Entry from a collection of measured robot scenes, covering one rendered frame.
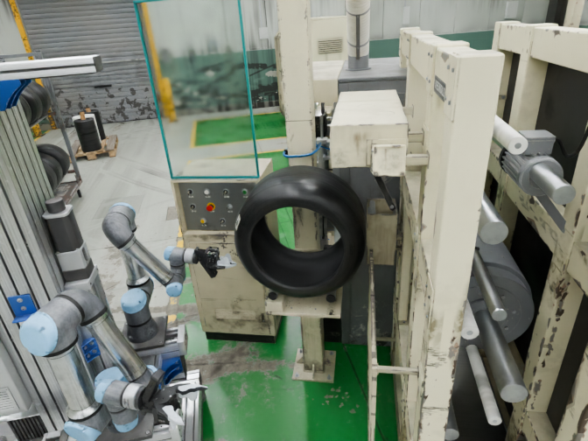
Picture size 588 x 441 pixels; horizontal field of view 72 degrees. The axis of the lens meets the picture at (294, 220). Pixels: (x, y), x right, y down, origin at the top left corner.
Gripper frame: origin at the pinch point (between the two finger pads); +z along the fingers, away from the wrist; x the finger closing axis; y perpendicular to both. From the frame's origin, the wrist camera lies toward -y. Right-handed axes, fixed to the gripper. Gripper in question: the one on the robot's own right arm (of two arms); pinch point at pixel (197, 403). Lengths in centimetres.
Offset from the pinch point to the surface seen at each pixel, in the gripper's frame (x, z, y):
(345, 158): -45, 38, -67
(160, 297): -180, -141, 82
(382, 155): -37, 50, -70
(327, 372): -128, 16, 89
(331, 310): -84, 26, 15
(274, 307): -77, -1, 13
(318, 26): -432, -52, -151
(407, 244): -113, 60, -11
